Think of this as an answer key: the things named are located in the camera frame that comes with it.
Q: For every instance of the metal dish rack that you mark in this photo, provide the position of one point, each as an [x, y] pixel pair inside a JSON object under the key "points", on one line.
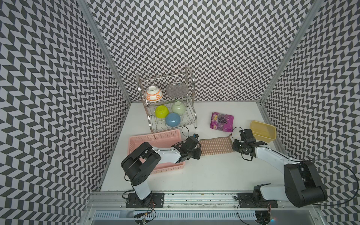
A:
{"points": [[188, 118]]}

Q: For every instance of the lime green bowl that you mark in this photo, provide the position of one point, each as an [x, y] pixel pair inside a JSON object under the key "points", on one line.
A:
{"points": [[161, 112]]}

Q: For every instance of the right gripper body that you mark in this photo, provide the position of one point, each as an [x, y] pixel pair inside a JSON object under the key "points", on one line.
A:
{"points": [[239, 146]]}

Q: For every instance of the yellow plastic tray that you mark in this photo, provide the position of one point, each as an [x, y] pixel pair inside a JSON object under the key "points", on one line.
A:
{"points": [[263, 131]]}

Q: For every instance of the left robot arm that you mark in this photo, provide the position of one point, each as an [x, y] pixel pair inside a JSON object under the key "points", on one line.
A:
{"points": [[140, 163]]}

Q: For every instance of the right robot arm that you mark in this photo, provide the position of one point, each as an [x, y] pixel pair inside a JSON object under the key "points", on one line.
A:
{"points": [[302, 183]]}

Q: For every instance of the pink plastic basket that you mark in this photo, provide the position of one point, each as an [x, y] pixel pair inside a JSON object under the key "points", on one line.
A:
{"points": [[162, 140]]}

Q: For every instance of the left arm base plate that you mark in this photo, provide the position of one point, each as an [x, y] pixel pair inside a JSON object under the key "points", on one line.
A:
{"points": [[154, 200]]}

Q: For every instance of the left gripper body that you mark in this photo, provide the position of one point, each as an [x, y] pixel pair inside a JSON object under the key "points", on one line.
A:
{"points": [[195, 153]]}

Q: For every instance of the striped brown dishcloth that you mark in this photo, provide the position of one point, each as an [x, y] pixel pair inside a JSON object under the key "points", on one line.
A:
{"points": [[216, 146]]}

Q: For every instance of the blue bowl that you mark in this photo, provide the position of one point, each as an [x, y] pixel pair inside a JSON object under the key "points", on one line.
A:
{"points": [[173, 120]]}

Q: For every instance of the purple snack bag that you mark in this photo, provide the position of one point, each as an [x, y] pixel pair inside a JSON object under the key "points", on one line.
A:
{"points": [[222, 122]]}

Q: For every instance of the aluminium front rail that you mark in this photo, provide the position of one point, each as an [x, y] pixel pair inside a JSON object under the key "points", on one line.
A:
{"points": [[173, 200]]}

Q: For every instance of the white orange patterned bowl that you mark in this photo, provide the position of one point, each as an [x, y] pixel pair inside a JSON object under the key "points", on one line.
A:
{"points": [[153, 94]]}

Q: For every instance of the grey patterned plate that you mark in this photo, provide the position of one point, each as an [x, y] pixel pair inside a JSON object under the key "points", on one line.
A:
{"points": [[177, 90]]}

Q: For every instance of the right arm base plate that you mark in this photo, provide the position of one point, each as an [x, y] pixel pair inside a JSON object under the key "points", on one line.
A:
{"points": [[248, 200]]}

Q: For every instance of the pale green bowl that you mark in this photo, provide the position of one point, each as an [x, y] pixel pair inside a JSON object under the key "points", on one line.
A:
{"points": [[179, 108]]}

